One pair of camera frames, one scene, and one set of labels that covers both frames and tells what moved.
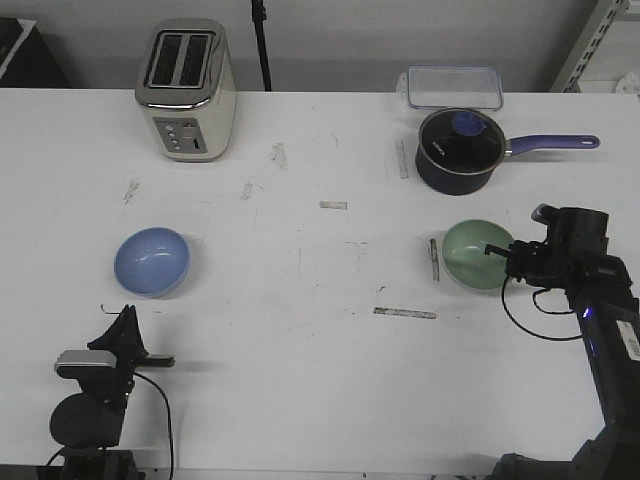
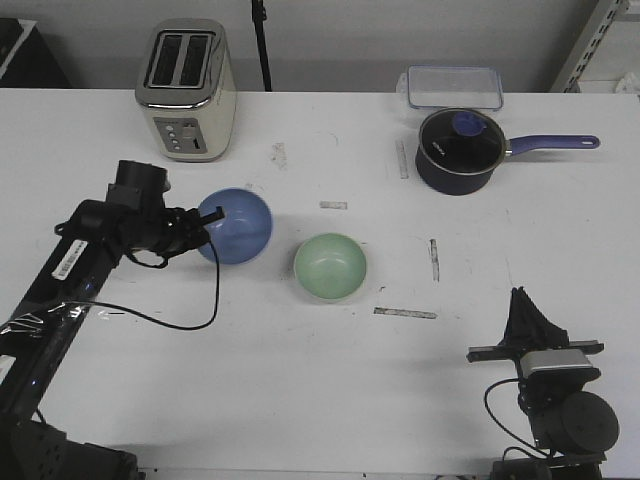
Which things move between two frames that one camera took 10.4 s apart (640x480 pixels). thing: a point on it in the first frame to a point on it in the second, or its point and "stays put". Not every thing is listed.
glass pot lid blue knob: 462,140 stays put
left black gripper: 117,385 to 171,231
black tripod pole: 258,16 stays put
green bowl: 465,258 to 329,266
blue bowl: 152,261 to 245,230
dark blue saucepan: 459,150 stays put
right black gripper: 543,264 to 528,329
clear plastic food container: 451,87 stays put
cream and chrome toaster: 186,86 stays put
